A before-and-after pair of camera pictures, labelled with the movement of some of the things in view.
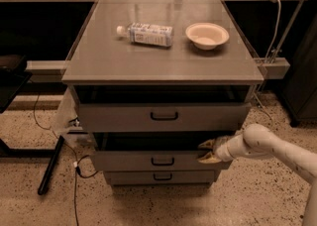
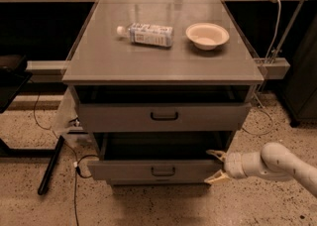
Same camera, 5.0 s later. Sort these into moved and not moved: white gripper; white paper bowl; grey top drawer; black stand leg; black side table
Moved: white gripper
Not moved: black side table; black stand leg; grey top drawer; white paper bowl
